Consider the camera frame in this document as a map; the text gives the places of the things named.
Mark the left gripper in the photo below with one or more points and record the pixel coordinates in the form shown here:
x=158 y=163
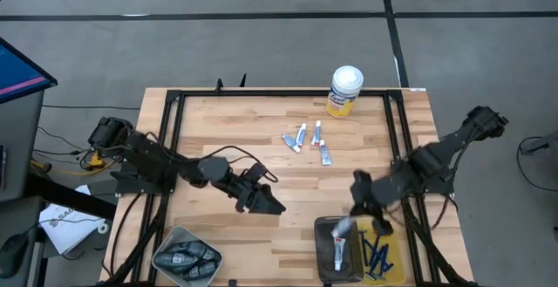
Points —
x=242 y=187

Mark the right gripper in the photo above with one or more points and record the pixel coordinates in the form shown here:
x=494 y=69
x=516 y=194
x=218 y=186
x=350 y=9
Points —
x=370 y=193

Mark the blue disposable razor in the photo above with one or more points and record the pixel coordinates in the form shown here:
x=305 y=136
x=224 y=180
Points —
x=374 y=248
x=364 y=248
x=379 y=271
x=376 y=266
x=383 y=256

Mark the small white toothpaste tube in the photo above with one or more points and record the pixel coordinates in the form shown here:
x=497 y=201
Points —
x=301 y=135
x=326 y=155
x=342 y=228
x=339 y=254
x=291 y=143
x=316 y=134

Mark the grey body wash bottle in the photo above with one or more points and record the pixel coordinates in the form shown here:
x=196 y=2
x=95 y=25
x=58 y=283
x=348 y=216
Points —
x=196 y=250
x=174 y=261
x=200 y=271

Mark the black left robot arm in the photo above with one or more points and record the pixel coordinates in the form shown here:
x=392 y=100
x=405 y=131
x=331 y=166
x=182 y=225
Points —
x=152 y=156

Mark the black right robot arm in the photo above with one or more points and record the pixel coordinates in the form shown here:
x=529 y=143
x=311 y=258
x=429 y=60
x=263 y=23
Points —
x=436 y=160

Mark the yellow sheet with blue screws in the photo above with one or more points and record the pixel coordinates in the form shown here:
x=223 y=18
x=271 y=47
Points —
x=399 y=256

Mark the light grey plastic bin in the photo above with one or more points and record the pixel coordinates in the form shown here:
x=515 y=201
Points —
x=183 y=234

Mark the Lysol wipes canister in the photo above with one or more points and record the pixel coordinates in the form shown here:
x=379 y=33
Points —
x=344 y=95

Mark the white tape roll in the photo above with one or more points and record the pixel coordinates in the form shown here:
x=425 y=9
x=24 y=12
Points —
x=98 y=227

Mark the black metal beam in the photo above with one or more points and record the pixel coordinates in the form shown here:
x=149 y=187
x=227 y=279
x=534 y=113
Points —
x=70 y=195

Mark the white paper booklet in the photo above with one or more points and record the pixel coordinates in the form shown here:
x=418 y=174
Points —
x=65 y=226

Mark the black computer mouse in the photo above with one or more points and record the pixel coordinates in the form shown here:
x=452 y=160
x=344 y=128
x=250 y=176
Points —
x=13 y=256

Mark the computer monitor with blue screen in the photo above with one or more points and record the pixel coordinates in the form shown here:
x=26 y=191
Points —
x=22 y=73

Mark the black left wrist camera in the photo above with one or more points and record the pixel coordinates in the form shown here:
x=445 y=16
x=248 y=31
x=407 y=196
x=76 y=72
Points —
x=255 y=172

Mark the small black depth camera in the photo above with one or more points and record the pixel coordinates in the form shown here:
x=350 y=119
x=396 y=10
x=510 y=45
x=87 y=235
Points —
x=233 y=283

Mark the black aluminium table frame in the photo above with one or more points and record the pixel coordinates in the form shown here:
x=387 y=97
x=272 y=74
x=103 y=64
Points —
x=279 y=93

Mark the black frame bracket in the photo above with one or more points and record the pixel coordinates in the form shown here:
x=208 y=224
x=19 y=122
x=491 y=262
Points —
x=219 y=86
x=243 y=82

